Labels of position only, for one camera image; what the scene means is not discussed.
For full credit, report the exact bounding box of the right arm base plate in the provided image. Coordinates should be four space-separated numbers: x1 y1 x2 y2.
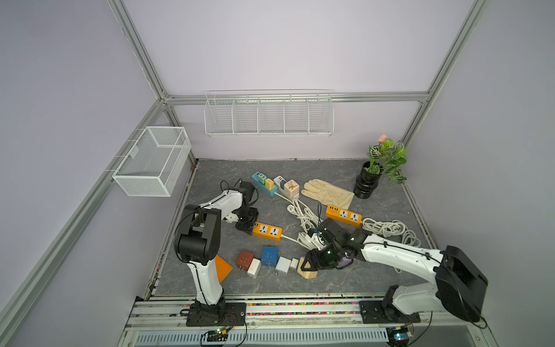
358 300 421 325

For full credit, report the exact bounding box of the orange power strip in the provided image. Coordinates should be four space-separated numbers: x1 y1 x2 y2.
252 222 283 241
325 205 363 227

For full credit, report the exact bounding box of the beige work glove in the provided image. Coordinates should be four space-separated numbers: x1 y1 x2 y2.
301 179 354 210

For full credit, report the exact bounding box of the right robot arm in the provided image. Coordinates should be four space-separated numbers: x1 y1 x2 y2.
299 218 489 324

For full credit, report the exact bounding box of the red cube socket adapter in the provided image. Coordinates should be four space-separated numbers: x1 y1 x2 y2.
236 250 254 270

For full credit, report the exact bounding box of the white orange power strip cable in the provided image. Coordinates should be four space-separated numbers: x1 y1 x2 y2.
277 192 326 251

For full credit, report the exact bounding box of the teal power strip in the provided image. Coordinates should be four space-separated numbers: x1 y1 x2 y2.
251 172 278 197

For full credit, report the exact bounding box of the orange sponge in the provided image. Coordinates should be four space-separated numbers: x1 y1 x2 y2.
215 255 233 283

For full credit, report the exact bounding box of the artificial plant in black pot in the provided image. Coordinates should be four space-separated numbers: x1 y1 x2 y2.
354 134 407 199

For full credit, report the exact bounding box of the white grey power strip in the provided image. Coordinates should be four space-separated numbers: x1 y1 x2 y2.
273 176 287 192

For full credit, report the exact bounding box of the blue cube socket adapter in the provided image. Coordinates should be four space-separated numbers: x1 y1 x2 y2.
261 247 279 267

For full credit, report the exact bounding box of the beige cube socket adapter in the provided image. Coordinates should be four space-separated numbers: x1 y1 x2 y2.
297 257 318 280

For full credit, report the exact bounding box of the white mesh wall basket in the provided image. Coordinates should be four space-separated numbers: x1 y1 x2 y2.
112 126 192 198

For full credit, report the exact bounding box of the white wire wall shelf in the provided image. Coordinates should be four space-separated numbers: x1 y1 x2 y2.
204 90 335 136

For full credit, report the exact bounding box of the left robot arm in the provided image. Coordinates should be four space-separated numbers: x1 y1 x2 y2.
173 180 259 307

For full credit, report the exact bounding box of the pink cube socket adapter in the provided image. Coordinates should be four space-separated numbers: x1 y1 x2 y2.
283 179 300 199

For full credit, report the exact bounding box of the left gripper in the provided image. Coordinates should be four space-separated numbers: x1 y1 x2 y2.
234 206 259 234

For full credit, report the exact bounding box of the yellow plug adapter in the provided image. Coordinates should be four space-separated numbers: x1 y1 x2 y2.
264 179 275 191

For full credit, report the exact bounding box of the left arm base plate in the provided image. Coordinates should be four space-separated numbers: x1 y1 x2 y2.
186 300 247 327

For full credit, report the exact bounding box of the white usb charger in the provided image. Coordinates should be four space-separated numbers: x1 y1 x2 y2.
275 257 292 274
247 258 262 278

